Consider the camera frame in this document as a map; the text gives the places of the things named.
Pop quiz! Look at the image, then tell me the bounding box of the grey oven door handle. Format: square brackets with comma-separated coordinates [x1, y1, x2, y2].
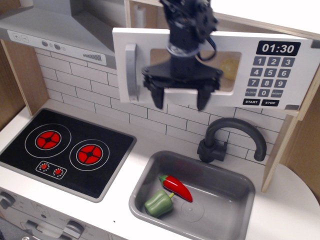
[24, 220, 74, 240]

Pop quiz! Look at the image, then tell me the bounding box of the green toy bell pepper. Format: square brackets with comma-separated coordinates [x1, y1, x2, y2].
[144, 190, 175, 218]

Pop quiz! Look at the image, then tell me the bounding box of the wooden microwave cabinet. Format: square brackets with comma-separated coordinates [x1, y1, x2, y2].
[124, 0, 320, 193]

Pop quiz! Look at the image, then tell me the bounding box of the black toy stove top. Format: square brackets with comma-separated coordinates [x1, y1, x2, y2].
[0, 109, 136, 203]

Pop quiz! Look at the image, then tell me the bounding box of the red toy chili pepper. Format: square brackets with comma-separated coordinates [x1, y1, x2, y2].
[159, 175, 193, 203]

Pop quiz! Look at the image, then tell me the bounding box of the grey toy range hood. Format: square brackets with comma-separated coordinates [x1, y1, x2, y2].
[0, 0, 116, 69]

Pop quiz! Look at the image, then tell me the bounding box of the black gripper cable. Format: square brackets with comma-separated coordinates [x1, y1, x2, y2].
[197, 34, 217, 62]

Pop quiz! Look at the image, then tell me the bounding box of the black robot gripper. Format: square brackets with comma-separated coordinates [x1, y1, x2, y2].
[141, 53, 223, 111]

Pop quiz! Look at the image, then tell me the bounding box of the grey microwave door handle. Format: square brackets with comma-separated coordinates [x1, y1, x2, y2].
[125, 43, 139, 102]

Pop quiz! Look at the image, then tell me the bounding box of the white toy microwave door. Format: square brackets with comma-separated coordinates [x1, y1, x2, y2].
[112, 28, 320, 111]

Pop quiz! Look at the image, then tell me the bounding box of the grey oven knob right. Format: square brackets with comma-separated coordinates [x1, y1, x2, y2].
[63, 220, 85, 239]

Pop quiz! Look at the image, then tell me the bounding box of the white door catch block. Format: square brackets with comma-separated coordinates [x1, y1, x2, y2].
[134, 4, 147, 28]

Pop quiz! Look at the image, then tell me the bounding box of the grey oven knob left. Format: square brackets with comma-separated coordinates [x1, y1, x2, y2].
[0, 191, 16, 210]

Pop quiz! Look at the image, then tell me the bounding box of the grey oven knob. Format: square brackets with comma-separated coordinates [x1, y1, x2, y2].
[0, 191, 16, 210]
[63, 220, 85, 239]

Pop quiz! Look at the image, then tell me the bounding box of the dark grey toy faucet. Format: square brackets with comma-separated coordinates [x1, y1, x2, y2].
[197, 117, 267, 163]

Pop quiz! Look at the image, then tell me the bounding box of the grey toy sink basin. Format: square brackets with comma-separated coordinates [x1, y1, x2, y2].
[129, 151, 255, 240]

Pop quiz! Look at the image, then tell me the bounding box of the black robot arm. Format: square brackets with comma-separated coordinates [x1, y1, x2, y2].
[141, 0, 223, 111]

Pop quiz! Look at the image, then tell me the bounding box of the yellow toy lemon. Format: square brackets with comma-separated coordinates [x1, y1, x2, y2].
[219, 59, 239, 81]

